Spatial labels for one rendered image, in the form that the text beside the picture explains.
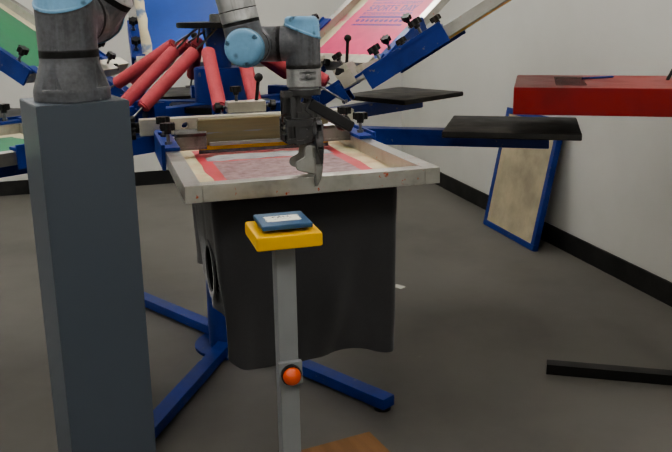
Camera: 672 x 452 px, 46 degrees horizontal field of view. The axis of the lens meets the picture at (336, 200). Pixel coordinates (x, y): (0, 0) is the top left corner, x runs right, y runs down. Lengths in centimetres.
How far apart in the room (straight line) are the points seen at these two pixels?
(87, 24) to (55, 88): 14
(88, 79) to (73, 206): 25
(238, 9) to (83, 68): 33
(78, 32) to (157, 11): 251
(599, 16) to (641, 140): 70
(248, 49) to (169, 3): 267
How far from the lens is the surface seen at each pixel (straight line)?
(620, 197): 425
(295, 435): 175
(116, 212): 170
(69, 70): 167
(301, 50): 171
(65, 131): 165
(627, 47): 416
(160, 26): 406
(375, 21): 382
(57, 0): 167
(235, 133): 231
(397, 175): 182
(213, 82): 283
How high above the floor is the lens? 138
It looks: 14 degrees down
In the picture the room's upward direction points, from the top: 1 degrees counter-clockwise
